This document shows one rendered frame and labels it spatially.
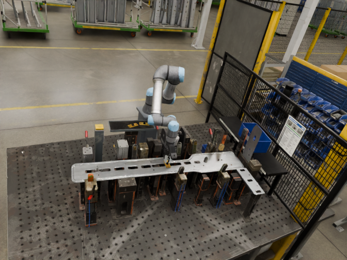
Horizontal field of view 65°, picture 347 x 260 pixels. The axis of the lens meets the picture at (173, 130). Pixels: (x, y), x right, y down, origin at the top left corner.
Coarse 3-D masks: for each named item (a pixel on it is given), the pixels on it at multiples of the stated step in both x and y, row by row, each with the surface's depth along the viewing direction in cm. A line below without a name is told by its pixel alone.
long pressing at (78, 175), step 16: (128, 160) 210; (144, 160) 214; (160, 160) 217; (176, 160) 220; (192, 160) 224; (208, 160) 228; (224, 160) 232; (80, 176) 188; (96, 176) 191; (112, 176) 193; (128, 176) 196
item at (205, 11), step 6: (204, 0) 791; (210, 0) 797; (204, 6) 810; (210, 6) 808; (204, 12) 813; (204, 18) 822; (204, 24) 834; (198, 30) 850; (204, 30) 846; (198, 36) 856; (192, 42) 865; (198, 42) 861; (198, 48) 862; (204, 48) 873
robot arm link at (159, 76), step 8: (160, 72) 207; (152, 80) 210; (160, 80) 207; (160, 88) 206; (152, 96) 208; (160, 96) 206; (152, 104) 205; (160, 104) 205; (152, 112) 203; (160, 112) 204; (152, 120) 201; (160, 120) 202
